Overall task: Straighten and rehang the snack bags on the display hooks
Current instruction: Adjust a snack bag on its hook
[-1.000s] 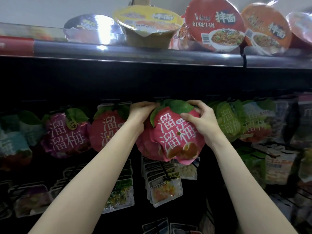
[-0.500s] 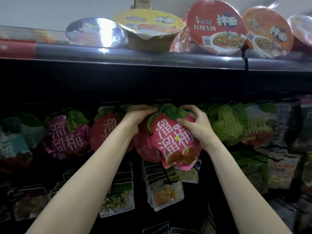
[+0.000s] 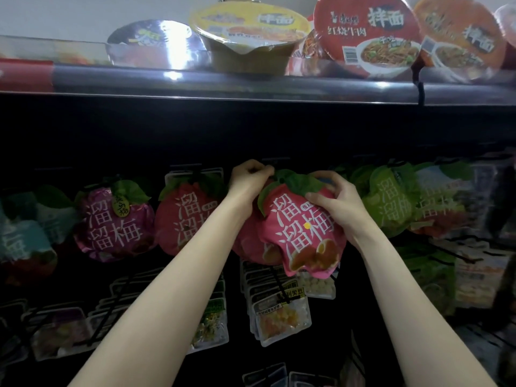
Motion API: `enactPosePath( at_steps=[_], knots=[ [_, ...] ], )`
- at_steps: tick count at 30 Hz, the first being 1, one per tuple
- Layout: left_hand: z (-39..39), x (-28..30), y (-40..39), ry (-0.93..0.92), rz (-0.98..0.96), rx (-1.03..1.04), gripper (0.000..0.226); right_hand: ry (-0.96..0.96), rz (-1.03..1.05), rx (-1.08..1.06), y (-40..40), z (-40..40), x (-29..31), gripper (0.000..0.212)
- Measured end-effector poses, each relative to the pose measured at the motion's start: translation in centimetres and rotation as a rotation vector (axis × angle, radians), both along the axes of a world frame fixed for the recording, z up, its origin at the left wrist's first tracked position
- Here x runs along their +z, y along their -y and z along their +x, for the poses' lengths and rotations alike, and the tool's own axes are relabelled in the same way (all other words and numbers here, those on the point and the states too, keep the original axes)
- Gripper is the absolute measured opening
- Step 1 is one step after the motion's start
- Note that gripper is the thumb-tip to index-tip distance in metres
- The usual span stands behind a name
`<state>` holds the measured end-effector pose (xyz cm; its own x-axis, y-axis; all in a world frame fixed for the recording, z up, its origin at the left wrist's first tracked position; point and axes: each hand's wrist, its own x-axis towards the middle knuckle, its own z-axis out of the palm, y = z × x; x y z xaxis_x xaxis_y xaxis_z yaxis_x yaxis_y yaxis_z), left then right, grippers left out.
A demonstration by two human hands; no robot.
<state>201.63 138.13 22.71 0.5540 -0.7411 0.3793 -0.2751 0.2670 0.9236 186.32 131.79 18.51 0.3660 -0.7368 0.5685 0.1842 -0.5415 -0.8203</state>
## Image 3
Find person's left hand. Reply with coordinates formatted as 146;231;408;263
226;159;277;218

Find person's right hand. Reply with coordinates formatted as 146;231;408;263
305;170;380;248

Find clear white candy packets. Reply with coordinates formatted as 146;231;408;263
240;262;338;302

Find green snack pouch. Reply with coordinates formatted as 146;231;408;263
399;241;456;315

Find clear yellow-label candy bag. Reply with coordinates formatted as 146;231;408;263
252;284;313;347

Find clear green candy packets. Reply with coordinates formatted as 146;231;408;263
189;298;231;354

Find row of small clear pouches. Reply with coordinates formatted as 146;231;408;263
242;362;338;387

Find large teal round snack bag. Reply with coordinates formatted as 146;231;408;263
0;185;82;279

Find clear mixed candy packets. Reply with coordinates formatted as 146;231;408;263
28;306;96;361

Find person's left forearm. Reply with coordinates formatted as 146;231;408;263
68;205;251;387

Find person's right forearm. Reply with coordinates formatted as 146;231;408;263
355;233;497;387

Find yellow lidded bowl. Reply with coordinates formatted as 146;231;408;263
189;2;311;76

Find red noodle packet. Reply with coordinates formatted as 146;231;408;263
310;0;422;81

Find orange noodle bowl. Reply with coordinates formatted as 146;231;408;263
413;0;507;84

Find red lidded noodle bowl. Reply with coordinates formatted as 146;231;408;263
500;4;516;45

